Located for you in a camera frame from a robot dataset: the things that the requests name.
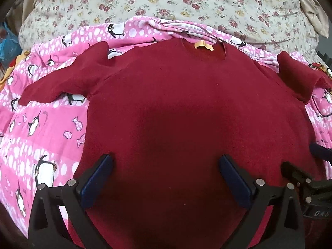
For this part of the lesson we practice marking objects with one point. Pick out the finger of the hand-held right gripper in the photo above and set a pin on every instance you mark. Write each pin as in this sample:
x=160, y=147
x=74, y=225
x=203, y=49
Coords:
x=321, y=151
x=293, y=172

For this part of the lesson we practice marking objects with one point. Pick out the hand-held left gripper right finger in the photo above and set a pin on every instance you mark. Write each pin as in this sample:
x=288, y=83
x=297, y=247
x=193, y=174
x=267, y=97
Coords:
x=235, y=182

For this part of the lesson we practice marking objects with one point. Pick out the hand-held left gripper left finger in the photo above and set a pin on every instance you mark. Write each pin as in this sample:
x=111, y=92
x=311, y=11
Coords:
x=96, y=182

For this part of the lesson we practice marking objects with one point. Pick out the dark red knit shirt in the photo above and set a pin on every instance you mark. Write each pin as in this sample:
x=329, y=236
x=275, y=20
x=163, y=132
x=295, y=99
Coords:
x=181, y=96

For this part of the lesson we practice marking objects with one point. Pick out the pink penguin print blanket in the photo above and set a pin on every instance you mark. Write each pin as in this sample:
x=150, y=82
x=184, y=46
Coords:
x=46, y=124

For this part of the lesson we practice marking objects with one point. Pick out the red yellow printed blanket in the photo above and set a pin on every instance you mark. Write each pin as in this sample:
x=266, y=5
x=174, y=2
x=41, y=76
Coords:
x=323, y=68

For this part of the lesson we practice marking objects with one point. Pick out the orange yellow printed cloth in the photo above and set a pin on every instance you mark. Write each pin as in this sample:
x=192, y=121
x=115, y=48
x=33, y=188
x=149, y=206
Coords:
x=10, y=74

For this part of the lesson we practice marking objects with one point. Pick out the beige cloth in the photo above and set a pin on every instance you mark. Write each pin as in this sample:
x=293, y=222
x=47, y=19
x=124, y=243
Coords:
x=311, y=7

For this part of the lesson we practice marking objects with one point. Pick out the blue plastic bag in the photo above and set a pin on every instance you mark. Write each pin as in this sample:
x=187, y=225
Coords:
x=7, y=44

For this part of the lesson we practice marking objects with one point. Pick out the floral bed sheet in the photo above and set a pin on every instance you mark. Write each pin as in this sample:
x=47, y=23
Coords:
x=181, y=2

